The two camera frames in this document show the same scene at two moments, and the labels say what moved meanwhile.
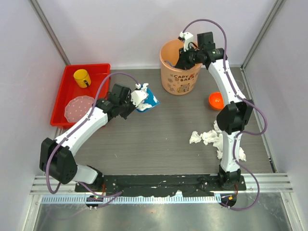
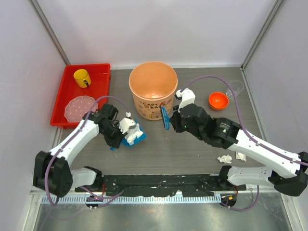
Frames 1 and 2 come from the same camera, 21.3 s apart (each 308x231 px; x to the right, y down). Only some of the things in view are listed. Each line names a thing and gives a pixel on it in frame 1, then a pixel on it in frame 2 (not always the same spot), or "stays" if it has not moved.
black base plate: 161,185 stays
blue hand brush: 169,62 to 165,118
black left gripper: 133,108 to 116,141
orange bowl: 216,101 stays
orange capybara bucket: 175,81 to 153,85
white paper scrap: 195,137 to 133,133
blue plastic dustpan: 151,99 to 124,142
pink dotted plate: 77,107 stays
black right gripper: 181,62 to 174,120
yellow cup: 83,78 stays
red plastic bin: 69,89 stays
